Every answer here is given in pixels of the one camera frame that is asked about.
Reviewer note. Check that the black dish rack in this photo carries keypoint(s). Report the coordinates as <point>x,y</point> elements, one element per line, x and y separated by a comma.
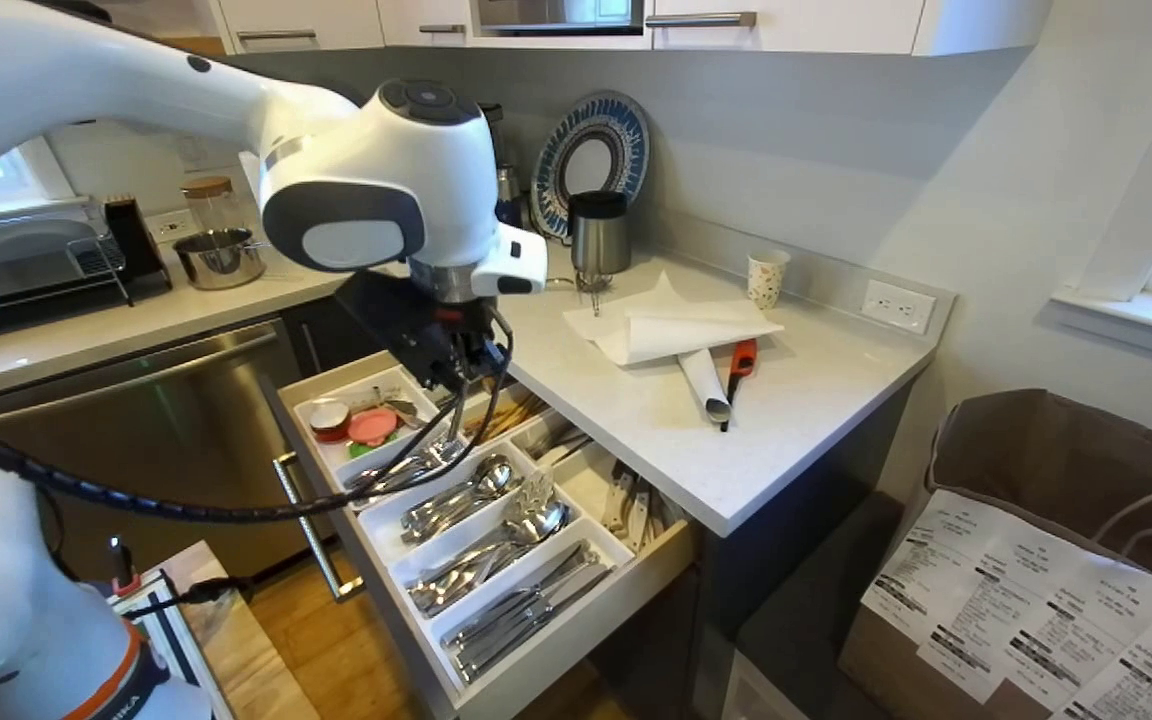
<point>31,265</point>

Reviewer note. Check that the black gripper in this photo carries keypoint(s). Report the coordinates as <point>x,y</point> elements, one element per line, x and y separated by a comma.
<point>409,320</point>

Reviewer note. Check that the printed white paper sheet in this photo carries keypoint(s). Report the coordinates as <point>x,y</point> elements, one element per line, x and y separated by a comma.
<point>1040,614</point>

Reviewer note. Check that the narrow white cabinet door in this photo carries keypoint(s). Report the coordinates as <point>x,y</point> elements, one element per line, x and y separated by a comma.
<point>426,19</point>

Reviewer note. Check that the white wall outlet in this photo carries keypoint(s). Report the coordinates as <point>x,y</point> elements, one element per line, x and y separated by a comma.
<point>899,305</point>

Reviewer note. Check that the black coffee maker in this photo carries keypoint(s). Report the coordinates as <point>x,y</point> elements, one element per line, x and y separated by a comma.
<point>511,161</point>

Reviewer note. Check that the white cloth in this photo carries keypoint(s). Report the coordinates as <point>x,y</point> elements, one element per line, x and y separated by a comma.
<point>661,325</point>

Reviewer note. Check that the white kitchen drawer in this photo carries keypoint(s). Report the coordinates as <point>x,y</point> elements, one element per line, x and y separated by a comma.
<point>576,653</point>

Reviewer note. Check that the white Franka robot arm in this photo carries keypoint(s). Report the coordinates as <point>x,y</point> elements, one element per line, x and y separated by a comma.
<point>97,80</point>

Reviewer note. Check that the black box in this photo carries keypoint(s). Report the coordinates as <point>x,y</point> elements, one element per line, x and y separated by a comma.
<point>136,244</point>

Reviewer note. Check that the white striped box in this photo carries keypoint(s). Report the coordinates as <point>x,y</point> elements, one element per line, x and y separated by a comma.
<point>179,635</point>

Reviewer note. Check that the steel fork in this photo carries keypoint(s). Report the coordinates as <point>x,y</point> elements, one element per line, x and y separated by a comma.
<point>409,465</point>

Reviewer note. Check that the dark base cabinet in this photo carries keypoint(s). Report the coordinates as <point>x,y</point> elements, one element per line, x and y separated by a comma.
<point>790,563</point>

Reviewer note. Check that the patterned paper cup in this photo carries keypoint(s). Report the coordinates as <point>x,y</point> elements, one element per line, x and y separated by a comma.
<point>766,281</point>

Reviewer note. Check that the red round lid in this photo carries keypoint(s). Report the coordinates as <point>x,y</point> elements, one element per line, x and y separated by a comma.
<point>372,426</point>

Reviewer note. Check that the rolled white paper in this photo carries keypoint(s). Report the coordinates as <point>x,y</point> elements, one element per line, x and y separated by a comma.
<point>705,386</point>

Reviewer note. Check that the open cutlery drawer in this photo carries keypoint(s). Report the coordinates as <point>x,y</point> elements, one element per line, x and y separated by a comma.
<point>390,525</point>

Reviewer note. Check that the large steel spoon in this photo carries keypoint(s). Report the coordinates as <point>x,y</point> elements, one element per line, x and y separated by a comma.
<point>496,552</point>

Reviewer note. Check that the steel coffee carafe black lid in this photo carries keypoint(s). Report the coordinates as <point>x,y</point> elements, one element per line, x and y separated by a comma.
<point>596,241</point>

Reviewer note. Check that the brown cardboard box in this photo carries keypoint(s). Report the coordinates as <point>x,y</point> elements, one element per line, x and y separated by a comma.
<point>1070,465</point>

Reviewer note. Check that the blue patterned decorative plate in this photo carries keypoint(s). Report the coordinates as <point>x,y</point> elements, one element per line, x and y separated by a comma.
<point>618,127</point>

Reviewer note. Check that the stainless steel microwave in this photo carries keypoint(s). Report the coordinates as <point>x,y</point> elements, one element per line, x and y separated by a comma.
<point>560,13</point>

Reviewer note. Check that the orange stick lighter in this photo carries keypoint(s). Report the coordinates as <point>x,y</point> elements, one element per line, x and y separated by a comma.
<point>739,365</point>

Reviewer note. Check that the white round lid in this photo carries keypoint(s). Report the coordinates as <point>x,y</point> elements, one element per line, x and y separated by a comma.
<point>328,412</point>

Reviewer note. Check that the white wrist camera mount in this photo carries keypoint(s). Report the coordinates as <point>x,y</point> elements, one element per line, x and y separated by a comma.
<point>517,260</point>

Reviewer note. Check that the wooden chopsticks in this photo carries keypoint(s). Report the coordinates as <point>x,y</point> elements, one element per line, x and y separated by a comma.
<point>503,408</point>

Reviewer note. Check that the stainless steel dishwasher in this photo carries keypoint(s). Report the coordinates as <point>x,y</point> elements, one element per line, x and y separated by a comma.
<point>136,443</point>

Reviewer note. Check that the steel pot with lid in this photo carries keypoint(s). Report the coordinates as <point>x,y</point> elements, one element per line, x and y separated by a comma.
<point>218,260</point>

